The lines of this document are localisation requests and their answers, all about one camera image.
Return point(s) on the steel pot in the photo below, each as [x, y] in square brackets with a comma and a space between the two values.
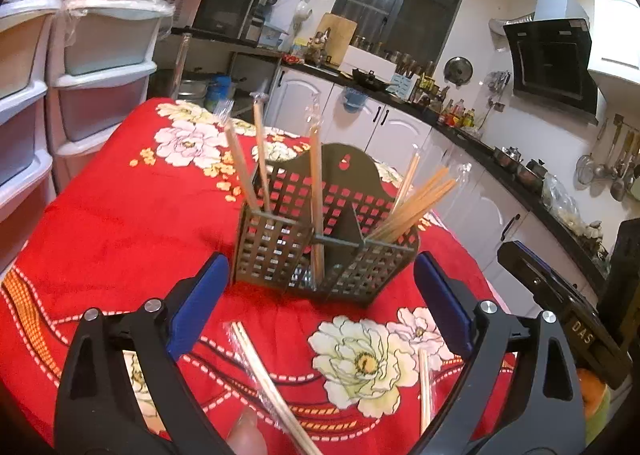
[508, 157]
[532, 175]

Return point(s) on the hanging metal strainer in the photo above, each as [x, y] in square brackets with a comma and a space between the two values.
[587, 170]

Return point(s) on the black wok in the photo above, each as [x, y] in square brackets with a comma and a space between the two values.
[372, 79]

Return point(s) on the clear plastic food bag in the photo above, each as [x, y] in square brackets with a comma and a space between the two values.
[560, 202]

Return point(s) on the wooden cutting board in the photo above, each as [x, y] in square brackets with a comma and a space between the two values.
[337, 35]

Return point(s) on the long white box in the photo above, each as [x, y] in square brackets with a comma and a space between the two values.
[372, 60]

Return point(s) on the white kitchen base cabinets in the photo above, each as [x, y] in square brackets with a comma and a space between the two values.
[400, 130]

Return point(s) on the white wall cabinet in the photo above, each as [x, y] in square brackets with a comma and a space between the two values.
[617, 35]

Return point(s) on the white plastic drawer unit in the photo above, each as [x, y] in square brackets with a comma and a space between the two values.
[100, 85]
[20, 110]

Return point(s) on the black range hood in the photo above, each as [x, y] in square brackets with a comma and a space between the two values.
[550, 60]

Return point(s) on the hanging metal ladle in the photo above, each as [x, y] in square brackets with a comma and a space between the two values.
[602, 150]
[618, 180]

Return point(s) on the black kitchen countertop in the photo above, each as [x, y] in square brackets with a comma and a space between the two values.
[470, 137]

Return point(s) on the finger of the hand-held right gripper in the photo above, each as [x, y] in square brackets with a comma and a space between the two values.
[530, 275]

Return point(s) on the row of condiment bottles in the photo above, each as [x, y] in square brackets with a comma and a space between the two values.
[455, 115]

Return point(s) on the blue hanging basket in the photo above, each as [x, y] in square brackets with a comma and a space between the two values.
[356, 97]

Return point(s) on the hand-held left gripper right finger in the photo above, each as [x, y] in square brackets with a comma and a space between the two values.
[442, 305]

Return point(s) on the metal kitchen rack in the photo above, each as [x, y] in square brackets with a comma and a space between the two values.
[250, 65]

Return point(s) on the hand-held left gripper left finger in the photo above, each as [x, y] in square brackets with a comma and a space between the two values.
[197, 307]

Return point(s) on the light blue knife holder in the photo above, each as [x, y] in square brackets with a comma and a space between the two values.
[402, 85]

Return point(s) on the bunch of wooden chopsticks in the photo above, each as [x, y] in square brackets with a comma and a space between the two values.
[425, 202]

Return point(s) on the red floral tablecloth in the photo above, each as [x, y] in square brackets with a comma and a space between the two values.
[125, 235]

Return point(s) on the wooden chopstick pair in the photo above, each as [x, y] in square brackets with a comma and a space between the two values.
[316, 175]
[240, 165]
[271, 383]
[261, 150]
[407, 182]
[425, 395]

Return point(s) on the dark window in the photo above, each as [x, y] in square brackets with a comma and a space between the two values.
[400, 10]

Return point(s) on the hanging steel pot lid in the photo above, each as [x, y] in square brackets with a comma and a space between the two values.
[457, 71]

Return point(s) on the person's left hand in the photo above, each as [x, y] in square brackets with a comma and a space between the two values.
[246, 435]

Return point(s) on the grey lattice utensil holder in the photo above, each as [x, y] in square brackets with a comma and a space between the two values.
[270, 255]

